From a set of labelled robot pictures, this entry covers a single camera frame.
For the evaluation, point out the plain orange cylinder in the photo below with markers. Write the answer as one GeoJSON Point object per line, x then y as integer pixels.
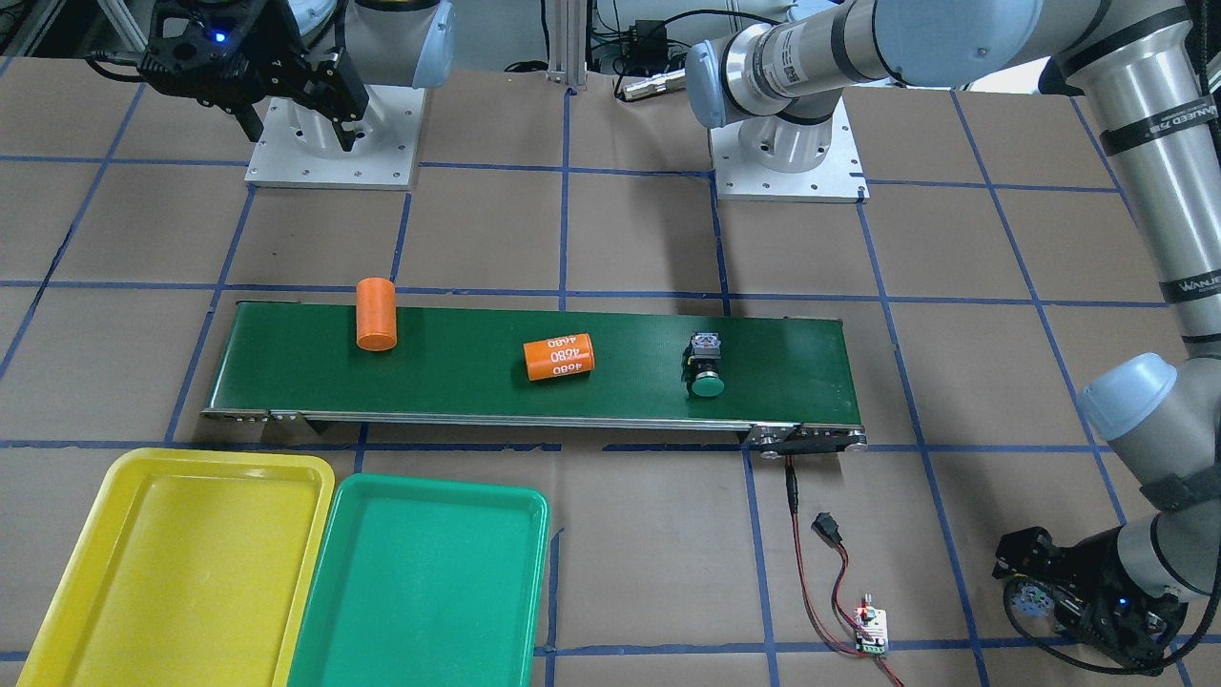
{"type": "Point", "coordinates": [376, 327]}

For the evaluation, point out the yellow plastic tray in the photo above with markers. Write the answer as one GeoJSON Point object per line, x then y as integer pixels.
{"type": "Point", "coordinates": [193, 569]}

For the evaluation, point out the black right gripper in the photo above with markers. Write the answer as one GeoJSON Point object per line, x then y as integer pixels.
{"type": "Point", "coordinates": [289, 40]}

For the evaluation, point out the aluminium frame post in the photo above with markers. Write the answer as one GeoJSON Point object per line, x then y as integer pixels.
{"type": "Point", "coordinates": [567, 37]}

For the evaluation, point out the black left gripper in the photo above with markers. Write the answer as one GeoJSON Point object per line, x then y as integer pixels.
{"type": "Point", "coordinates": [1097, 570]}

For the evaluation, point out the small motor controller board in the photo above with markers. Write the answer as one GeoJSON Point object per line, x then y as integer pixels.
{"type": "Point", "coordinates": [871, 628]}

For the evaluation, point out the yellow mushroom push button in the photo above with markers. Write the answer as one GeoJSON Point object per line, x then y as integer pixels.
{"type": "Point", "coordinates": [1031, 599]}

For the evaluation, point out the green conveyor belt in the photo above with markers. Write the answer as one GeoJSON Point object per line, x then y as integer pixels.
{"type": "Point", "coordinates": [784, 385]}

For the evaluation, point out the green plastic tray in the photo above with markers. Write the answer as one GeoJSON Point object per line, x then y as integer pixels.
{"type": "Point", "coordinates": [424, 582]}

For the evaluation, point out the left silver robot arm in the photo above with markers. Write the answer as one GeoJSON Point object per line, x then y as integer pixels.
{"type": "Point", "coordinates": [992, 273]}

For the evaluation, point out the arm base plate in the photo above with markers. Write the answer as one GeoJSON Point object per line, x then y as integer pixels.
{"type": "Point", "coordinates": [806, 154]}
{"type": "Point", "coordinates": [299, 148]}

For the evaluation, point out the orange cylinder with 4680 print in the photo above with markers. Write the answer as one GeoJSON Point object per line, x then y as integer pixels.
{"type": "Point", "coordinates": [553, 358]}

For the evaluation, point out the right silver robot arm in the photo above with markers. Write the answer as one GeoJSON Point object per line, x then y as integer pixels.
{"type": "Point", "coordinates": [395, 43]}

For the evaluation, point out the green mushroom push button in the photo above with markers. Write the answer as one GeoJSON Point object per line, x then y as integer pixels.
{"type": "Point", "coordinates": [701, 365]}

